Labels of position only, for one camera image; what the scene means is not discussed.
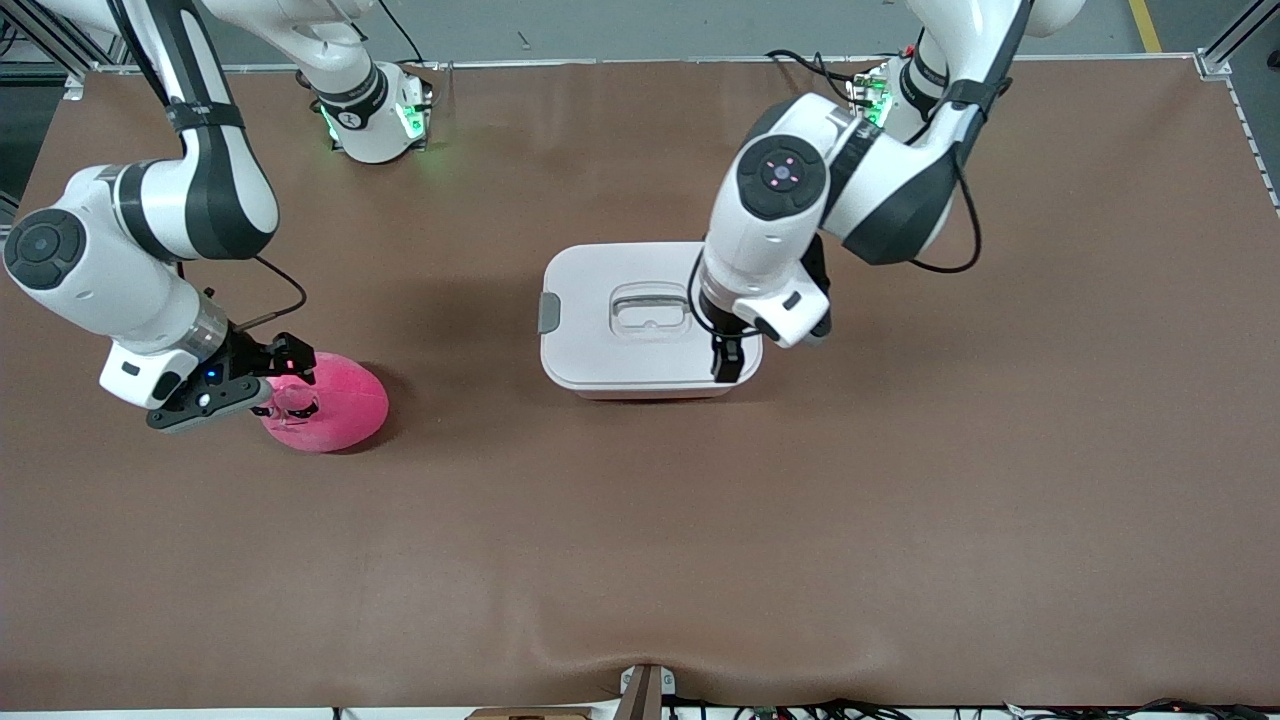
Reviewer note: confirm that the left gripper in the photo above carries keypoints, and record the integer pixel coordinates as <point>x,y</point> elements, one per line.
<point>724,352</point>

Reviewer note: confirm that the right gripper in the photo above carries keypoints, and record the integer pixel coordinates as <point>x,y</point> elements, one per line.
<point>248,354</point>

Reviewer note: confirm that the pink plush toy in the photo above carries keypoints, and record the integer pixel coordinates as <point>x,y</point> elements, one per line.
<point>345,415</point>

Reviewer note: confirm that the white box lid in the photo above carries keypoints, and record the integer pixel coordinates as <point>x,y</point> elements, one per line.
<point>590,350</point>

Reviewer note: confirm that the grey lid latch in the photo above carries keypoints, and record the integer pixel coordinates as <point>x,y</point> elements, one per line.
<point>549,312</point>

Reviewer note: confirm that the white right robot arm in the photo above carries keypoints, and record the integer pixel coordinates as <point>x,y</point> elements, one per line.
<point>210,190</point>

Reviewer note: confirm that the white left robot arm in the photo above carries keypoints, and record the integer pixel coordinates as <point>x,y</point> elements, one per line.
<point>770,250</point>

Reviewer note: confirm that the pink plastic box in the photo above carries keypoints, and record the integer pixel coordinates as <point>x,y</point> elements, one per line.
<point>650,394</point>

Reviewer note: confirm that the brown table mat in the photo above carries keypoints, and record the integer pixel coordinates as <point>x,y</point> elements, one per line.
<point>640,560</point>

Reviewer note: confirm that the brown cardboard piece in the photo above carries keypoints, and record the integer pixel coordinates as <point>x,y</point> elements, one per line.
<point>530,714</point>

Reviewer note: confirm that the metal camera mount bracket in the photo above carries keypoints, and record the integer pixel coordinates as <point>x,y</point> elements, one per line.
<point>640,695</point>

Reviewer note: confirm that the aluminium frame structure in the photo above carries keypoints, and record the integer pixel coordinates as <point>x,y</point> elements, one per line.
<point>72,85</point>

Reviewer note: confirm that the aluminium profile post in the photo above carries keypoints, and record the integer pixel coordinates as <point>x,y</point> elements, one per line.
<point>1215,65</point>

